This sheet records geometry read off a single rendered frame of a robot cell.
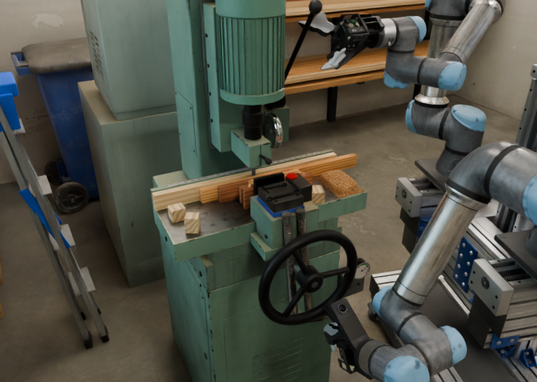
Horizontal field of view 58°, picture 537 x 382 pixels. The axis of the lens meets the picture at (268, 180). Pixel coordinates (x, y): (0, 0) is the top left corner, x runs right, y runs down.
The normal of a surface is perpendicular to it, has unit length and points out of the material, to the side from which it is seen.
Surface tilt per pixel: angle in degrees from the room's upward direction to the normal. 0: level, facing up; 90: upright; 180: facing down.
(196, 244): 90
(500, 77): 90
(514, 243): 0
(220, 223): 0
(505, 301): 90
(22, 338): 0
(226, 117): 90
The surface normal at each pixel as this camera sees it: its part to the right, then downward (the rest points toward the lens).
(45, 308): 0.00, -0.88
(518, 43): -0.89, 0.22
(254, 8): 0.13, 0.48
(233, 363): 0.44, 0.43
